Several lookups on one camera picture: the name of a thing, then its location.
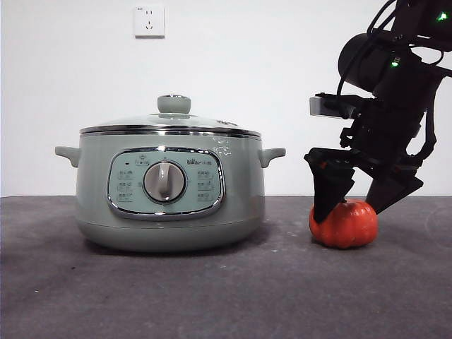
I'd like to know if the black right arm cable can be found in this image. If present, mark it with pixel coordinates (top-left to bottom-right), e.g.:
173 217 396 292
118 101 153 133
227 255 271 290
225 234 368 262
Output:
337 33 375 98

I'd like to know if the white wall socket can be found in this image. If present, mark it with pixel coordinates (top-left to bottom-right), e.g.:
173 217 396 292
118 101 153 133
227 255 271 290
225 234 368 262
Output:
133 6 166 39

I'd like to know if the pale green electric pot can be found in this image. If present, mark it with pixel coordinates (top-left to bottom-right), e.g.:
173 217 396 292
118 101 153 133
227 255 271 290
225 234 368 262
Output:
54 133 286 254

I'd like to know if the small orange pumpkin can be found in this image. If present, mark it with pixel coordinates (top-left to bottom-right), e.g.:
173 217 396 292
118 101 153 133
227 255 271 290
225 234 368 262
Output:
309 198 379 249

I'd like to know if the glass lid with green knob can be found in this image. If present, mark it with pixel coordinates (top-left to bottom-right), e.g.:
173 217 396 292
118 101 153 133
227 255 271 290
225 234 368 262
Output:
79 94 262 137

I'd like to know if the pale grey right wrist camera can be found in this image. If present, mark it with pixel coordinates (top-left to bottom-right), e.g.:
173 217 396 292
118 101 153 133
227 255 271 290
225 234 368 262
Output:
309 93 356 119

